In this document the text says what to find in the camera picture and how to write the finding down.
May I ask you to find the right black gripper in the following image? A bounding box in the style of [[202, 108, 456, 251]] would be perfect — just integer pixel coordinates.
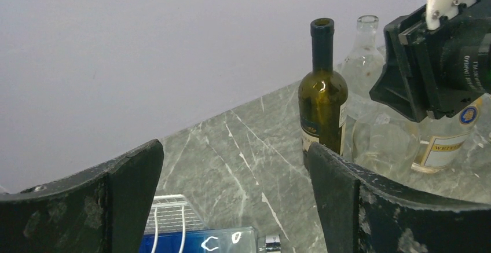
[[369, 0, 490, 122]]

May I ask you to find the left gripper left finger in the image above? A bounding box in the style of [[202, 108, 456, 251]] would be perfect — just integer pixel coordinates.
[[1, 139, 164, 252]]

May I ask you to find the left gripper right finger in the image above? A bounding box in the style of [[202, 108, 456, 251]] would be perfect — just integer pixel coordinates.
[[307, 143, 490, 252]]

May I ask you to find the dark green wine bottle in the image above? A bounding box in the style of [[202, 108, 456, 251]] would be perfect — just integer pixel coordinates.
[[298, 18, 349, 170]]

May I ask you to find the clear amber liquor bottle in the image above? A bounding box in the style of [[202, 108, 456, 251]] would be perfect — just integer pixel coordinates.
[[412, 97, 482, 174]]

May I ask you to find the clear bottle white label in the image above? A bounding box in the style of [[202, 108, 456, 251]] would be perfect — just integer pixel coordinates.
[[352, 104, 420, 183]]

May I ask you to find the blue clear bottle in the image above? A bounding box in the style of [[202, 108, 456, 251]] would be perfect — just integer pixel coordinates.
[[138, 226, 282, 253]]

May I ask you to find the clear glass flask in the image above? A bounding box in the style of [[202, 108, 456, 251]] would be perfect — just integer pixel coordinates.
[[340, 14, 384, 120]]

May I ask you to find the white wire wine rack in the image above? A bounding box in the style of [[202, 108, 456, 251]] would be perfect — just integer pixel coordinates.
[[138, 195, 208, 252]]

